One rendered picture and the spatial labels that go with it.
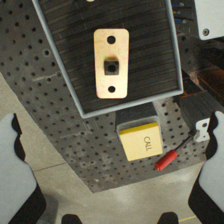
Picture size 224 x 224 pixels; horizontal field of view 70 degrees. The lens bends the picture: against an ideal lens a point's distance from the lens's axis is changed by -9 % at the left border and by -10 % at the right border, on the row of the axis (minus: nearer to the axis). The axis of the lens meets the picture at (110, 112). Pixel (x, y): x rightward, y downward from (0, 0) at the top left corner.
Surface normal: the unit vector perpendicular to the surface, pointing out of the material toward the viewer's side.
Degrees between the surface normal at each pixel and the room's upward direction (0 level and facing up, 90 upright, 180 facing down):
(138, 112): 90
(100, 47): 0
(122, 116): 90
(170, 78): 0
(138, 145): 0
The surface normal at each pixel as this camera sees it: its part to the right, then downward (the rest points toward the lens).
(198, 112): -0.29, -0.81
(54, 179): 0.00, 0.53
